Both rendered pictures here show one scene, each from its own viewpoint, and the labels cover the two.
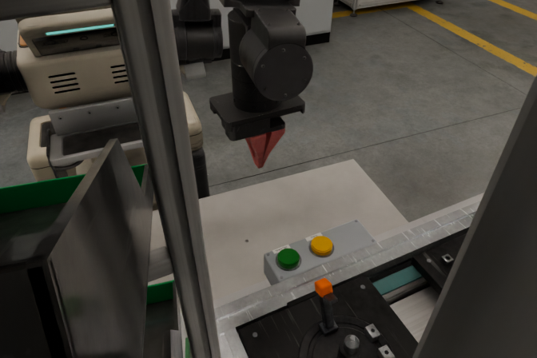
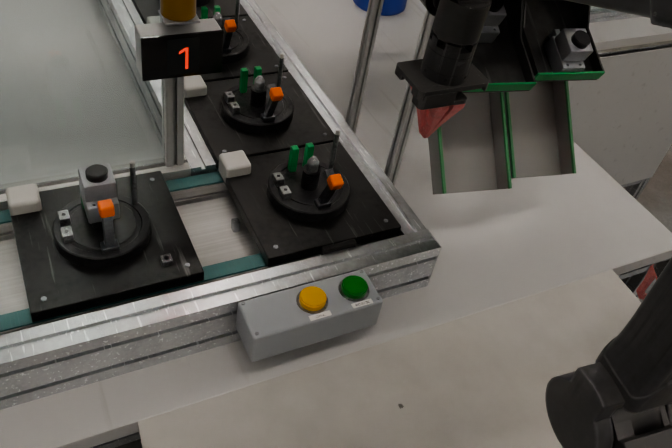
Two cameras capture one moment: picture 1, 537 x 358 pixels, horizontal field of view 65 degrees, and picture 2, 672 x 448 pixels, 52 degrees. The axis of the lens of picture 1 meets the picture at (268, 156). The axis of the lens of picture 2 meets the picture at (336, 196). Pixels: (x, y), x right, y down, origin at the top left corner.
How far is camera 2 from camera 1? 1.20 m
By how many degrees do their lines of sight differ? 100
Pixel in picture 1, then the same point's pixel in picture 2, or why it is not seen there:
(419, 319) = (211, 251)
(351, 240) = (271, 307)
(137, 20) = not seen: outside the picture
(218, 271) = (430, 363)
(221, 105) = (474, 72)
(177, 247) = not seen: outside the picture
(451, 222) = (115, 324)
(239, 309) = (402, 248)
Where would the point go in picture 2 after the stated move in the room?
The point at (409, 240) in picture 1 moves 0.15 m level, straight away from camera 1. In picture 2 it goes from (191, 305) to (123, 382)
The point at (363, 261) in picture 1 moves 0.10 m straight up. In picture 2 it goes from (261, 285) to (267, 239)
